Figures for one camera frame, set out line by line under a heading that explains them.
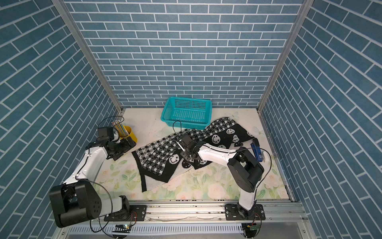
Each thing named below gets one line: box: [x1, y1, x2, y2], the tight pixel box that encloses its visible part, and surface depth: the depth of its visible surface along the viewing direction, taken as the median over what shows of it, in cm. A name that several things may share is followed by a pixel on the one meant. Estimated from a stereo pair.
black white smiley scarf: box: [131, 117, 256, 193], surface depth 93 cm
